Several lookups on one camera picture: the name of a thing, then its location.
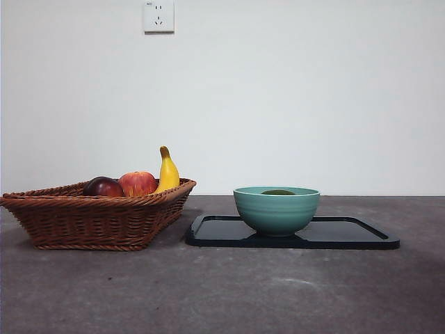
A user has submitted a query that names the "dark purple plum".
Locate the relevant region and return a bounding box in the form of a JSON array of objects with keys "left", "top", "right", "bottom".
[{"left": 82, "top": 176, "right": 124, "bottom": 198}]

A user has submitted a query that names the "white wall power socket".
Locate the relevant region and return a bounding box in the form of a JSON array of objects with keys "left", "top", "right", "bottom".
[{"left": 143, "top": 0, "right": 175, "bottom": 35}]

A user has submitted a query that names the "yellow banana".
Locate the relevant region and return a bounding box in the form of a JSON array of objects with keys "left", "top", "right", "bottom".
[{"left": 152, "top": 145, "right": 181, "bottom": 194}]

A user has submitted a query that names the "brown wicker basket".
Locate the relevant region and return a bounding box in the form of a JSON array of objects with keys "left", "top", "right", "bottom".
[{"left": 0, "top": 177, "right": 197, "bottom": 251}]

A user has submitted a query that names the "red apple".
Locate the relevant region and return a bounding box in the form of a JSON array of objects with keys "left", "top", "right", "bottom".
[{"left": 118, "top": 170, "right": 157, "bottom": 198}]

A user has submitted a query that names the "black rectangular tray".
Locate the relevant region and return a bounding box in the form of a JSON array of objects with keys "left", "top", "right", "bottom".
[{"left": 185, "top": 214, "right": 401, "bottom": 250}]

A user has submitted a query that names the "teal ceramic bowl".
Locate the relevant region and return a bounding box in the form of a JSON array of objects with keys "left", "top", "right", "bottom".
[{"left": 232, "top": 186, "right": 321, "bottom": 238}]

